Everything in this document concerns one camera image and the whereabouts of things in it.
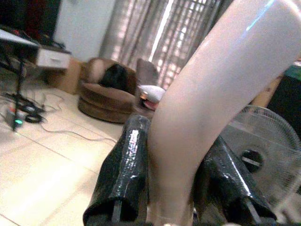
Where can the brown round floor sofa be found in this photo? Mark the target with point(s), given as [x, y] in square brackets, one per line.
[107, 94]

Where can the white pillow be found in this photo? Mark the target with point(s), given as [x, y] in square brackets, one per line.
[151, 91]

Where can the grey sheer window curtain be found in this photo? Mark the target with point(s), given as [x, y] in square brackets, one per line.
[162, 35]

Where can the brown throw cushion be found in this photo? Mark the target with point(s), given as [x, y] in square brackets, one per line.
[147, 71]

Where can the cardboard box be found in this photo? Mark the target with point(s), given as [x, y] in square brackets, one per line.
[64, 78]

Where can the black cabinet with wooden edge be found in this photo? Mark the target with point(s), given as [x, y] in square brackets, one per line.
[285, 99]

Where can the white electric floor fan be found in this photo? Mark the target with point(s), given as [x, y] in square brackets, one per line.
[265, 150]

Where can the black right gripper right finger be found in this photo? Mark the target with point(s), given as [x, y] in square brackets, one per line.
[225, 179]

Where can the grey power strip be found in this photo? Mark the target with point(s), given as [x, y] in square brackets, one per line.
[16, 117]

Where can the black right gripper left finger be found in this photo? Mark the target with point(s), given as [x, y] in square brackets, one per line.
[124, 169]

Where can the white drawer cabinet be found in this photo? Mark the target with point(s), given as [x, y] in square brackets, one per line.
[53, 58]

